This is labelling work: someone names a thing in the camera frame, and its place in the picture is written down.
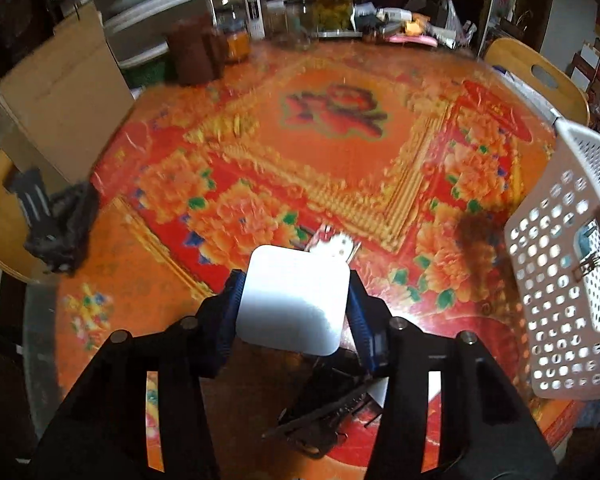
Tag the red floral tablecloth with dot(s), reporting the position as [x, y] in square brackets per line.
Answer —
[355, 160]

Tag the white remote control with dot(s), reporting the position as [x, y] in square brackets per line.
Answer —
[255, 15]

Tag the black phone holder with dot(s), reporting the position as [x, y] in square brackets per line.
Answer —
[65, 235]

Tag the black folding clips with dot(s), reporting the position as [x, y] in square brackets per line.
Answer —
[320, 410]

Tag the large glass pickle jar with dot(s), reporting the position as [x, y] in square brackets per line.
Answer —
[332, 10]

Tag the yellow packet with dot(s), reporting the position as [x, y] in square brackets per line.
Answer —
[415, 23]

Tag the white drawer tower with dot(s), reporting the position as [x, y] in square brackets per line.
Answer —
[140, 15]

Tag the jar with orange contents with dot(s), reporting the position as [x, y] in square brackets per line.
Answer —
[237, 42]

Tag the stack of gift boxes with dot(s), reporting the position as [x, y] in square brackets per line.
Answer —
[597, 85]

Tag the wooden chair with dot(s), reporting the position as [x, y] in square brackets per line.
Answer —
[0, 240]
[510, 57]

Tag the white perforated plastic basket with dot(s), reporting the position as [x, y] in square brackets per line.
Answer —
[545, 270]

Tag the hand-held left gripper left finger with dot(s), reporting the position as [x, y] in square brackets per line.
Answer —
[232, 305]

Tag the white square adapter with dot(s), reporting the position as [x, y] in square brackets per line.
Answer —
[292, 300]

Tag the clear plastic bag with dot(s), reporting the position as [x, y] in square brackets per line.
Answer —
[452, 17]

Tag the open cardboard box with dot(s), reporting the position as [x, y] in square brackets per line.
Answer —
[65, 95]

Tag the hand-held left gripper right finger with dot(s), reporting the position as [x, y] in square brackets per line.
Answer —
[367, 330]

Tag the empty glass jar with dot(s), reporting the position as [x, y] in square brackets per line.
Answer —
[290, 27]

